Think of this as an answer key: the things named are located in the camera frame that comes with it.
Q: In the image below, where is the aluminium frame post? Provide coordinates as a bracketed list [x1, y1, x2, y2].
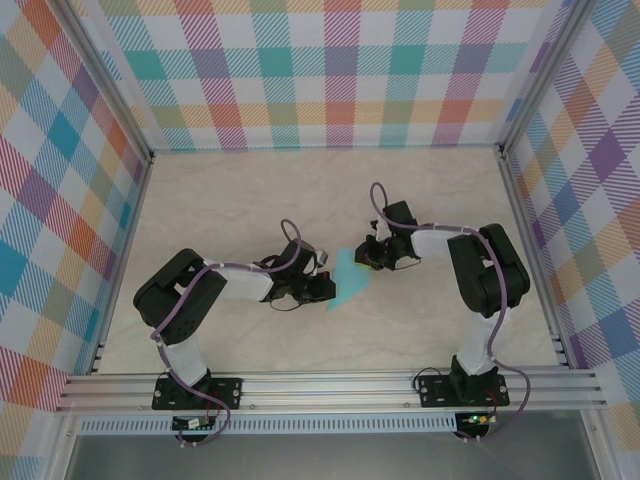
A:
[52, 0, 156, 164]
[499, 0, 599, 154]

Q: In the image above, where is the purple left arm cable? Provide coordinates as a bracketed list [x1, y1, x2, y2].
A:
[151, 218, 304, 447]

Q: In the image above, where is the slotted grey cable duct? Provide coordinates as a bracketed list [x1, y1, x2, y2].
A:
[77, 412, 459, 435]

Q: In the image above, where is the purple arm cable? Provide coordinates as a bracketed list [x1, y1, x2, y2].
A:
[151, 218, 304, 447]
[369, 182, 532, 444]

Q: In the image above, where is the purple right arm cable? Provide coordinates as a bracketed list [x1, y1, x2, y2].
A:
[369, 182, 532, 444]

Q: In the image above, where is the light blue cloth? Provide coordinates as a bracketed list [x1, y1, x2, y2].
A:
[324, 248, 372, 314]

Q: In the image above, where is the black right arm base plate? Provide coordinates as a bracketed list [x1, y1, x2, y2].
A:
[418, 372, 510, 407]

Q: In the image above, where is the aluminium mounting rail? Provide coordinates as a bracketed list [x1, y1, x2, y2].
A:
[54, 367, 609, 414]

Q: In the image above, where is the grey metal panel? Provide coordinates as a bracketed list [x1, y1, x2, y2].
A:
[64, 414, 601, 480]

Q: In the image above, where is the aluminium side rail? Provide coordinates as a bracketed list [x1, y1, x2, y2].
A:
[87, 152, 156, 376]
[497, 149, 571, 369]

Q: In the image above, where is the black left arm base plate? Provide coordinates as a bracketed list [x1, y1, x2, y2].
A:
[151, 377, 244, 411]

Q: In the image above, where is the small black circuit board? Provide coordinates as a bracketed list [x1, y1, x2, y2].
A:
[172, 415, 216, 431]

